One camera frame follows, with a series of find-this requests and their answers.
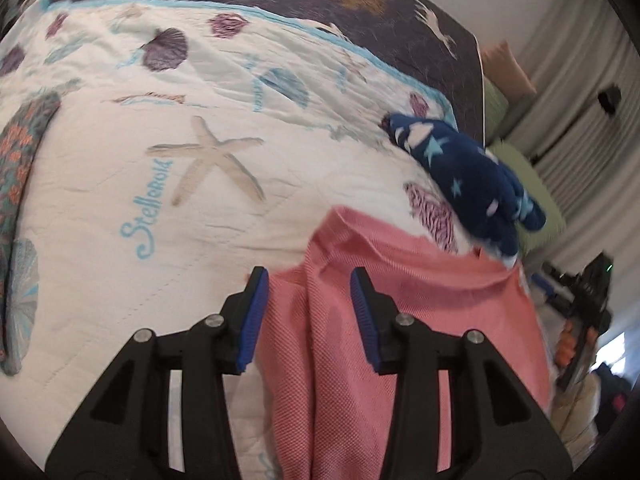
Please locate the navy star-print fleece blanket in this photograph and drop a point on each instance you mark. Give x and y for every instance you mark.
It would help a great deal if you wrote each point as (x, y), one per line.
(465, 185)

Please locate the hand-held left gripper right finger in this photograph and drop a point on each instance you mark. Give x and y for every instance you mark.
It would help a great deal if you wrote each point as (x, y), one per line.
(362, 315)

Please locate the purple deer-print mattress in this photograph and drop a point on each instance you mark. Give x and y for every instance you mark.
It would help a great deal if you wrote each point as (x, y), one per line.
(350, 15)

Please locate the peach pillow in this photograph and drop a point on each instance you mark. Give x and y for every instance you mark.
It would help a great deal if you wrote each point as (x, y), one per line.
(510, 72)

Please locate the white sea-print quilt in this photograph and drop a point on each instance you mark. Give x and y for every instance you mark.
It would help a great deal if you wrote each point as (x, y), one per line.
(150, 185)

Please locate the black floor lamp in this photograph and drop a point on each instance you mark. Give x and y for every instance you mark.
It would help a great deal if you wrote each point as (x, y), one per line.
(610, 100)

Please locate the large green pillow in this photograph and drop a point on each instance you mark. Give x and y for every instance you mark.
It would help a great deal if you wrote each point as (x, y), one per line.
(542, 195)

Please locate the beige pleated curtain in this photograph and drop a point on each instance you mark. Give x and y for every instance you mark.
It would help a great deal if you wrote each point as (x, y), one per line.
(575, 125)

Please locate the pink sweater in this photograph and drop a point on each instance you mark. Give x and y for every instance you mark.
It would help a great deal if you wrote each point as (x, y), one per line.
(310, 335)

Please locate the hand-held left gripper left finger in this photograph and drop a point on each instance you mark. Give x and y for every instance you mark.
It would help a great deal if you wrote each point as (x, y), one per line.
(252, 320)

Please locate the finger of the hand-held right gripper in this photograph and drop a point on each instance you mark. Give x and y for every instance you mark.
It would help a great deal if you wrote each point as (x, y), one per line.
(560, 272)
(545, 287)

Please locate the small green pillow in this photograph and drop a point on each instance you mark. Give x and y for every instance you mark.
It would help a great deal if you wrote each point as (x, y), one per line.
(496, 112)

